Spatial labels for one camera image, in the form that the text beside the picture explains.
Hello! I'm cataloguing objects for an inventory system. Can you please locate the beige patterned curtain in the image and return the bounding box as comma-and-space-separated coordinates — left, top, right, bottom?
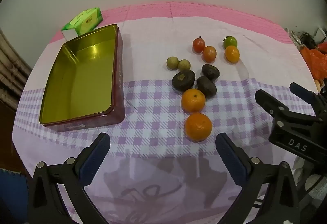
0, 30, 32, 94

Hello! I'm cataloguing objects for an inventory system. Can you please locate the green tissue pack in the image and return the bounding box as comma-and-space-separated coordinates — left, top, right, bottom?
61, 7, 103, 41

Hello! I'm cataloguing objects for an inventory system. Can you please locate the red cherry tomato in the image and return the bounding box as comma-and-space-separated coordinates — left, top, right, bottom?
192, 36, 206, 53

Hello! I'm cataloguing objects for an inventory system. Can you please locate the orange-red cherry tomato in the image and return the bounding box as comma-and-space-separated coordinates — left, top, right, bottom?
202, 46, 217, 63

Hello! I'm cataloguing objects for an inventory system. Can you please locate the blue foam mat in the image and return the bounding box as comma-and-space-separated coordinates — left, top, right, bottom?
0, 168, 28, 222

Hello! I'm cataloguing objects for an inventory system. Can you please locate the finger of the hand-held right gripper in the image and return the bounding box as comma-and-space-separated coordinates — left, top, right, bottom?
255, 89, 324, 127
290, 82, 327, 117

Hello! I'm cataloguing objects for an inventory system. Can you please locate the orange tangerine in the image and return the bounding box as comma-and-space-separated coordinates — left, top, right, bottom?
185, 113, 213, 142
181, 89, 206, 113

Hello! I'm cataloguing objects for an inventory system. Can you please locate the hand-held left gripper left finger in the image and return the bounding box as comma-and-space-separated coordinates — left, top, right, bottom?
28, 133, 111, 224

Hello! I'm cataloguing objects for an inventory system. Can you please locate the brown wooden cabinet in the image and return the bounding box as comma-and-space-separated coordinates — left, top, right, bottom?
0, 94, 34, 171

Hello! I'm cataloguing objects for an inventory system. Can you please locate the orange cherry tomato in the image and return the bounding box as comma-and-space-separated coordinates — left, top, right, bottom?
225, 45, 240, 63

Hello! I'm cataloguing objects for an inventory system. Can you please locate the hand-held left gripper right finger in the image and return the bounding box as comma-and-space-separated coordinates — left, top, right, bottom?
215, 133, 300, 224

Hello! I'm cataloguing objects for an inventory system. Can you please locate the pink foam mat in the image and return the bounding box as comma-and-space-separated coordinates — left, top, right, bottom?
52, 1, 297, 44

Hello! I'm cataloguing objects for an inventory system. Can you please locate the dark brown fruit with scar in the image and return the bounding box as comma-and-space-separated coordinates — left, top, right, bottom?
172, 69, 196, 92

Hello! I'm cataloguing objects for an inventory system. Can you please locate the tan longan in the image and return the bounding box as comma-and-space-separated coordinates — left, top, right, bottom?
178, 59, 191, 72
167, 57, 179, 70

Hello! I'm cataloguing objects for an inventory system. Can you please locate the purple checked tablecloth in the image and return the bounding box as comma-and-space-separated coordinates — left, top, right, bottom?
12, 16, 317, 224

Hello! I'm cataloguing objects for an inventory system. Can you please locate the white knitted cloth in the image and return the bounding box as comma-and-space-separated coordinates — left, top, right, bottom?
294, 158, 327, 199

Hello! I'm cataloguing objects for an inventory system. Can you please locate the dark clutter pile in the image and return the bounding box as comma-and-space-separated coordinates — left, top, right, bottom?
285, 27, 327, 48

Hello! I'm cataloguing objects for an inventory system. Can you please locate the gold and maroon tin box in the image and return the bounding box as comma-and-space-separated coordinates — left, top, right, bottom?
39, 24, 125, 133

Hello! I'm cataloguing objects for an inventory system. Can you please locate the green cherry tomato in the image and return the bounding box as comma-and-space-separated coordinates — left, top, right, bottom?
223, 36, 238, 50

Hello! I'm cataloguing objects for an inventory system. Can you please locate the orange plastic bag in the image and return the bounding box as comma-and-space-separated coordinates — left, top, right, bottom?
299, 43, 327, 81

